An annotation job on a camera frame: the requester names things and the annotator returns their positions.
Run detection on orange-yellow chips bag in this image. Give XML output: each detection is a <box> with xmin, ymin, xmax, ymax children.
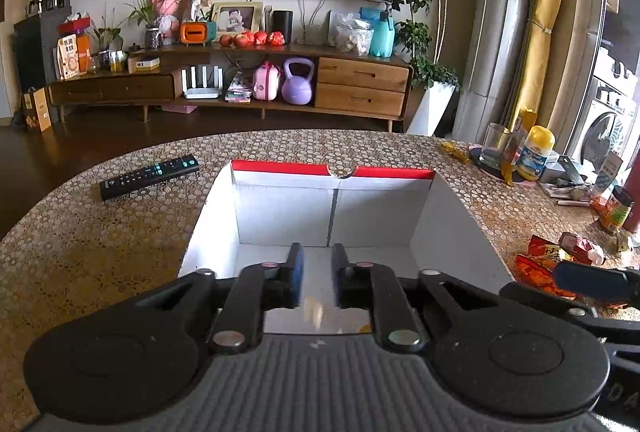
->
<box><xmin>514</xmin><ymin>235</ymin><xmax>576</xmax><ymax>300</ymax></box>

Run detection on red-white packet with bottle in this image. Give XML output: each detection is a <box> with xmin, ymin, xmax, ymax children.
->
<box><xmin>559</xmin><ymin>232</ymin><xmax>605</xmax><ymax>267</ymax></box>

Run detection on white red cardboard box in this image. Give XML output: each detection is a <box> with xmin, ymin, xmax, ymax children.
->
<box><xmin>179</xmin><ymin>160</ymin><xmax>512</xmax><ymax>334</ymax></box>

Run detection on black-lid glass jar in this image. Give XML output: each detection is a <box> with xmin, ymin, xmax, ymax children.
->
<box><xmin>599</xmin><ymin>185</ymin><xmax>634</xmax><ymax>233</ymax></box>

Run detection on stack of books and papers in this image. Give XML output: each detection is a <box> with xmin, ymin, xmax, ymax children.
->
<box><xmin>538</xmin><ymin>155</ymin><xmax>602</xmax><ymax>206</ymax></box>

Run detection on yellow-lid supplement bottle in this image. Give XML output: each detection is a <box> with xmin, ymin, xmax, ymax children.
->
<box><xmin>516</xmin><ymin>126</ymin><xmax>555</xmax><ymax>182</ymax></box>

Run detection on washing machine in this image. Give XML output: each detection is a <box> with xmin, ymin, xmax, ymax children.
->
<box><xmin>570</xmin><ymin>41</ymin><xmax>639</xmax><ymax>174</ymax></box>

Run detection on clear drinking glass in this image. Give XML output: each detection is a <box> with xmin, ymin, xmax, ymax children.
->
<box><xmin>480</xmin><ymin>122</ymin><xmax>511</xmax><ymax>169</ymax></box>

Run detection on black tv remote teal buttons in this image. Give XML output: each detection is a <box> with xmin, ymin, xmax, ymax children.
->
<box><xmin>99</xmin><ymin>154</ymin><xmax>200</xmax><ymax>201</ymax></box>

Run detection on yellow standing pouch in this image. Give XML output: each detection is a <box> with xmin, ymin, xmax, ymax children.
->
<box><xmin>500</xmin><ymin>108</ymin><xmax>537</xmax><ymax>186</ymax></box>

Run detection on purple kettlebell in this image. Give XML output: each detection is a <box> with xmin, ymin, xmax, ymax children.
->
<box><xmin>281</xmin><ymin>58</ymin><xmax>314</xmax><ymax>106</ymax></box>

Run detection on yellow curtain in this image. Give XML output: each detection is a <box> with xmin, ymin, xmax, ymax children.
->
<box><xmin>506</xmin><ymin>0</ymin><xmax>562</xmax><ymax>129</ymax></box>

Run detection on pink small bag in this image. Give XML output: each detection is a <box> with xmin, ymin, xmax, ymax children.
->
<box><xmin>252</xmin><ymin>61</ymin><xmax>282</xmax><ymax>102</ymax></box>

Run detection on white router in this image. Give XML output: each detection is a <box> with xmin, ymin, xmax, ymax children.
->
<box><xmin>181</xmin><ymin>65</ymin><xmax>224</xmax><ymax>100</ymax></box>

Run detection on wooden tv cabinet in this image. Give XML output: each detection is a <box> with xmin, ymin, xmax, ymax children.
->
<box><xmin>46</xmin><ymin>42</ymin><xmax>413</xmax><ymax>125</ymax></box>

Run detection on white standing air conditioner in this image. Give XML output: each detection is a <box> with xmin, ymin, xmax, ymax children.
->
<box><xmin>452</xmin><ymin>0</ymin><xmax>528</xmax><ymax>143</ymax></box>

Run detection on teal spray bottle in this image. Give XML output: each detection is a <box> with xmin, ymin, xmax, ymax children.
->
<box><xmin>360</xmin><ymin>7</ymin><xmax>395</xmax><ymax>59</ymax></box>

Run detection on orange retro radio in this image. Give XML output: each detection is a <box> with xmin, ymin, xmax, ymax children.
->
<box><xmin>180</xmin><ymin>21</ymin><xmax>217</xmax><ymax>44</ymax></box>

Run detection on black speaker cylinder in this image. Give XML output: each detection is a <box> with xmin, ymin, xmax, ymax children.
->
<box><xmin>271</xmin><ymin>10</ymin><xmax>293</xmax><ymax>44</ymax></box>

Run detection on framed photo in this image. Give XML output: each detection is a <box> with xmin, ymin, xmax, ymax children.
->
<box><xmin>212</xmin><ymin>1</ymin><xmax>264</xmax><ymax>36</ymax></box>

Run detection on pink plush toy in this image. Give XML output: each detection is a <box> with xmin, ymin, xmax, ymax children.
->
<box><xmin>151</xmin><ymin>0</ymin><xmax>181</xmax><ymax>46</ymax></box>

